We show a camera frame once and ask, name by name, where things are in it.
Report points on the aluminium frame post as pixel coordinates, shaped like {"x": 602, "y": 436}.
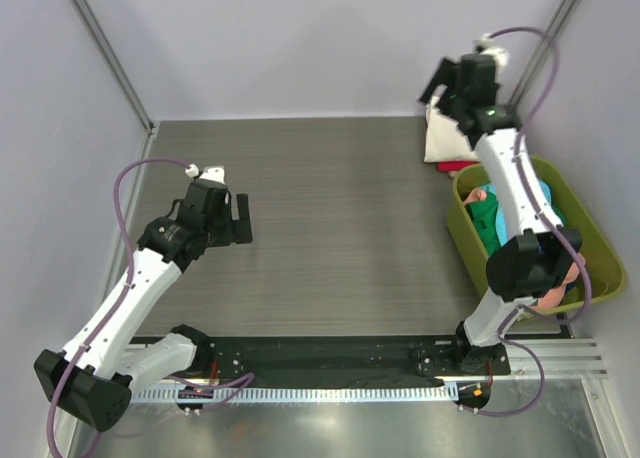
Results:
{"x": 98, "y": 36}
{"x": 534, "y": 66}

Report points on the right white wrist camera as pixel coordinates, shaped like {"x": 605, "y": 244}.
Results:
{"x": 485, "y": 45}

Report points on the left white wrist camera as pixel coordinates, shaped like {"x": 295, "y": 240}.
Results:
{"x": 210, "y": 173}

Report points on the olive green plastic basket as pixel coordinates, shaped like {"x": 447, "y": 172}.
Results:
{"x": 607, "y": 274}

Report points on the left aluminium frame post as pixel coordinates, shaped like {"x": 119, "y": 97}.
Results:
{"x": 98, "y": 36}

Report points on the pink t shirt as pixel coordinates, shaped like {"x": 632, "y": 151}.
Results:
{"x": 555, "y": 296}

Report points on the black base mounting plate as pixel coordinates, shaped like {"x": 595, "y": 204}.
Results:
{"x": 346, "y": 361}

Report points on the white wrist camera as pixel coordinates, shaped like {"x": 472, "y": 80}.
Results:
{"x": 210, "y": 173}
{"x": 485, "y": 45}

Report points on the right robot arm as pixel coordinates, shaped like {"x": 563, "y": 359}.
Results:
{"x": 539, "y": 250}

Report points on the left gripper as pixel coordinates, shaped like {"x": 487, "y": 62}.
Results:
{"x": 237, "y": 231}

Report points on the white slotted cable duct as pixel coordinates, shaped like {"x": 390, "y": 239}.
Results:
{"x": 175, "y": 394}

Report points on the cream white t shirt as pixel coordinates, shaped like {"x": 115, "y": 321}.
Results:
{"x": 443, "y": 141}

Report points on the light blue t shirt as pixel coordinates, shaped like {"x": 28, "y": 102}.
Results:
{"x": 500, "y": 222}

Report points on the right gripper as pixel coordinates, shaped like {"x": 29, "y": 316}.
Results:
{"x": 444, "y": 77}

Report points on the folded red t shirt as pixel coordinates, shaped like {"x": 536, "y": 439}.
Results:
{"x": 453, "y": 166}

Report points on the right aluminium frame post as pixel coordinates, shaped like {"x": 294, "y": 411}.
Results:
{"x": 534, "y": 66}

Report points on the green t shirt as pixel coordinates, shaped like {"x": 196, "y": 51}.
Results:
{"x": 483, "y": 217}

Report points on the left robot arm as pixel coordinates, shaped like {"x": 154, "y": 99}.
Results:
{"x": 92, "y": 378}

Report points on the aluminium rail profile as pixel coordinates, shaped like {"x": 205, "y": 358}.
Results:
{"x": 556, "y": 357}

